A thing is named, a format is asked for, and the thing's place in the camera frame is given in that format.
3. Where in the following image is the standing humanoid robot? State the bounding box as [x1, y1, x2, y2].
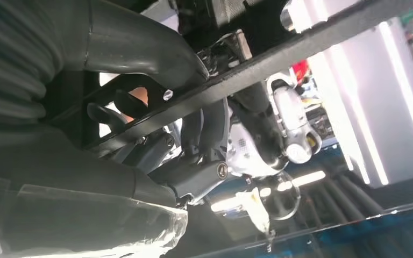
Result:
[227, 71, 323, 179]

